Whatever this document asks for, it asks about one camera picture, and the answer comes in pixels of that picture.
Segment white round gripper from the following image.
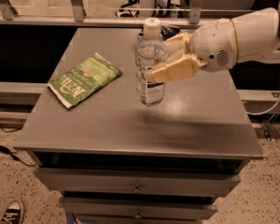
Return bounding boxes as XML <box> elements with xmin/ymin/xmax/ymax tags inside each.
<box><xmin>145</xmin><ymin>19</ymin><xmax>238</xmax><ymax>83</ymax></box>

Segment clear plastic water bottle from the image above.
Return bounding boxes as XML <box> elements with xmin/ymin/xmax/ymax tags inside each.
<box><xmin>134</xmin><ymin>18</ymin><xmax>169</xmax><ymax>106</ymax></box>

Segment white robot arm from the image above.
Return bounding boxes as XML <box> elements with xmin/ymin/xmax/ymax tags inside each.
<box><xmin>146</xmin><ymin>2</ymin><xmax>280</xmax><ymax>83</ymax></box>

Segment blue crumpled chip bag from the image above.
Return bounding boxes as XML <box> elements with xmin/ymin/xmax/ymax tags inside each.
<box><xmin>161</xmin><ymin>25</ymin><xmax>180</xmax><ymax>41</ymax></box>

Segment green Kettle chip bag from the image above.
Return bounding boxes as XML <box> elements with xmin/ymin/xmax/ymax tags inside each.
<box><xmin>48</xmin><ymin>53</ymin><xmax>123</xmax><ymax>108</ymax></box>

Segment grey drawer cabinet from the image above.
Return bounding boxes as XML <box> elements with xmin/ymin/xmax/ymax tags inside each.
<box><xmin>15</xmin><ymin>28</ymin><xmax>263</xmax><ymax>224</ymax></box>

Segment upper grey drawer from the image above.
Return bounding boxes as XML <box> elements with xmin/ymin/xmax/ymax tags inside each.
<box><xmin>35</xmin><ymin>168</ymin><xmax>240</xmax><ymax>197</ymax></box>

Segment grey drawer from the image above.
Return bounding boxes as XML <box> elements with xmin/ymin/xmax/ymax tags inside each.
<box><xmin>60</xmin><ymin>197</ymin><xmax>217</xmax><ymax>220</ymax></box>
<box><xmin>35</xmin><ymin>168</ymin><xmax>240</xmax><ymax>197</ymax></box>

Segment lower grey drawer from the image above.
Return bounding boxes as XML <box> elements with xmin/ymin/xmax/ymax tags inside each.
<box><xmin>60</xmin><ymin>197</ymin><xmax>217</xmax><ymax>220</ymax></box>

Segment black white sneaker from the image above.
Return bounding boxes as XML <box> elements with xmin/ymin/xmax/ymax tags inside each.
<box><xmin>0</xmin><ymin>201</ymin><xmax>24</xmax><ymax>224</ymax></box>

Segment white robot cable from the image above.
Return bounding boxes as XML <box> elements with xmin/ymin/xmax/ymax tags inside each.
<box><xmin>245</xmin><ymin>63</ymin><xmax>280</xmax><ymax>117</ymax></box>

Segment metal railing frame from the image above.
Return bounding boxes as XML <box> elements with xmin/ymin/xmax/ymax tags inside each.
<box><xmin>0</xmin><ymin>0</ymin><xmax>269</xmax><ymax>30</ymax></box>

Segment black floor cable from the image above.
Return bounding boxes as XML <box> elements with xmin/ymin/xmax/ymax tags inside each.
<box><xmin>0</xmin><ymin>143</ymin><xmax>36</xmax><ymax>168</ymax></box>

